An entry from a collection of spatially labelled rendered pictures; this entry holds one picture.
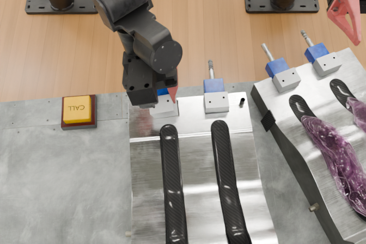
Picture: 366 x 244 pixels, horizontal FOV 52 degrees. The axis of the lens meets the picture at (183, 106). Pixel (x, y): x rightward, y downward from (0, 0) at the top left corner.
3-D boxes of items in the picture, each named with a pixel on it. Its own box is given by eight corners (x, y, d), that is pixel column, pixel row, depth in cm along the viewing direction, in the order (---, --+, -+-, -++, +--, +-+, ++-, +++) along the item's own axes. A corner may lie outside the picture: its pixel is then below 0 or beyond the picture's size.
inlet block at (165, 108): (149, 62, 85) (142, 54, 79) (171, 58, 84) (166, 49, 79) (156, 119, 82) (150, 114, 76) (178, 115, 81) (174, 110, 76)
